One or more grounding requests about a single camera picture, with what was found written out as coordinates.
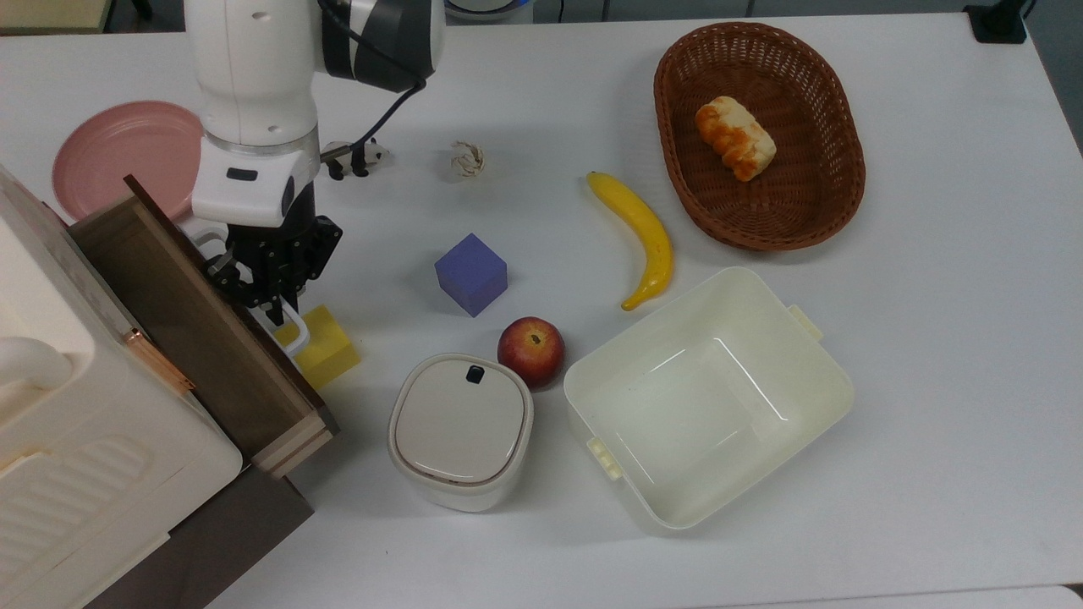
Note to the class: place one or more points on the crumpled white paper ball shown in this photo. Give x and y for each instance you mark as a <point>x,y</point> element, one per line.
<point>468,159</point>

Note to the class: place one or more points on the purple foam cube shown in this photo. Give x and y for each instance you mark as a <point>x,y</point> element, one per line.
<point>470,275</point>

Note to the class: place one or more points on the small cream lidded trash can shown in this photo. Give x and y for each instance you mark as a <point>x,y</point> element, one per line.
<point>461,423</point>

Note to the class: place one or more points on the red apple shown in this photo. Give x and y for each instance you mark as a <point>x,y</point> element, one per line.
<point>531,351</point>

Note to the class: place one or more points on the yellow banana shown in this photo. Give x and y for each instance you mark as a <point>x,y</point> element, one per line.
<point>647,237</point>

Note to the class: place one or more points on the black stand base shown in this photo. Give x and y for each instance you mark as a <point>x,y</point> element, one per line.
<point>998,21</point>

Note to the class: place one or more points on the brown wicker basket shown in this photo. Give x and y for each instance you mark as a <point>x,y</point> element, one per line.
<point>812,169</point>

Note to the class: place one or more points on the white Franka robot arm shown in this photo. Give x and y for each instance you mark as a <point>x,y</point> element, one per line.
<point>254,76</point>

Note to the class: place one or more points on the yellow foam cube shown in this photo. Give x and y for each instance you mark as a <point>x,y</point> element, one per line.
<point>330,355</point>

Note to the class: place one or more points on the small panda toy figure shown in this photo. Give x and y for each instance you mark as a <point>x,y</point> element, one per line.
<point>378,154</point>

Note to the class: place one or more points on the cream plastic storage box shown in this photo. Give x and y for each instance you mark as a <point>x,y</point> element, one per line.
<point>85,474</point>

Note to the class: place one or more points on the tan box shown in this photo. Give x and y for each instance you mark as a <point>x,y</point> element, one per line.
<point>51,13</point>

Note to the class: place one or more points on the pink plastic plate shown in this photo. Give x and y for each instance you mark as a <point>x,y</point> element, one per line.
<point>118,161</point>

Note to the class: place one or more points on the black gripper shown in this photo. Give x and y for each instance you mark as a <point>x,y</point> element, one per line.
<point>288,249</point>

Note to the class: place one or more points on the cream open plastic bin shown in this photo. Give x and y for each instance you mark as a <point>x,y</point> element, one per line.
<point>702,406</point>

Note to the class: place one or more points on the orange latch strip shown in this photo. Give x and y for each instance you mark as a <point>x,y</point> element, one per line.
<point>161,362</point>

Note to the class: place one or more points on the bread piece orange crust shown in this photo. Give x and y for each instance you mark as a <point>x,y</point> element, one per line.
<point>736,139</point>

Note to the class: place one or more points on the dark wood drawer cabinet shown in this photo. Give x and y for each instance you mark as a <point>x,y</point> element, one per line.
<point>220,541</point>

